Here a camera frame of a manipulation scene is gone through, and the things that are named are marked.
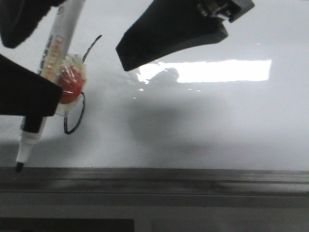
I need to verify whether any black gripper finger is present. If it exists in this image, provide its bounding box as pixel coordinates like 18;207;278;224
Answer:
0;55;62;116

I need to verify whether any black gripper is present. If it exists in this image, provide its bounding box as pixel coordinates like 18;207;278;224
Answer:
116;0;255;71

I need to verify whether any red magnet taped to marker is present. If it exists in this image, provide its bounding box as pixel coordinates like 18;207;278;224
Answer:
56;54;87;116

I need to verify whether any black white whiteboard marker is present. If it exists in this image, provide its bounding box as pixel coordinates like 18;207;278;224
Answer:
15;0;85;173

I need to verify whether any white whiteboard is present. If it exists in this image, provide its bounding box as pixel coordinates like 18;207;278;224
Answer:
0;0;309;170

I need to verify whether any grey aluminium whiteboard frame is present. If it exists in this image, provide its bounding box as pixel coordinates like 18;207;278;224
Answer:
0;167;309;195

